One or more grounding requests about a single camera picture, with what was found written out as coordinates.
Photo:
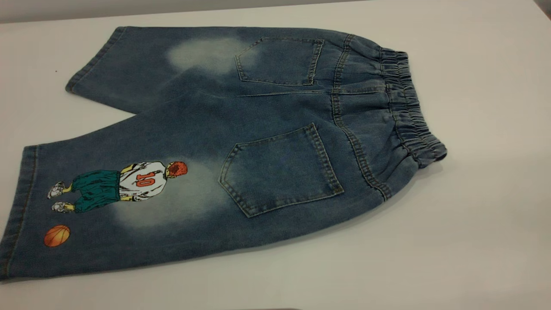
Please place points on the blue denim shorts with print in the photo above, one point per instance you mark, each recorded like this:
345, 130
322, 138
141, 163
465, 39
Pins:
258, 129

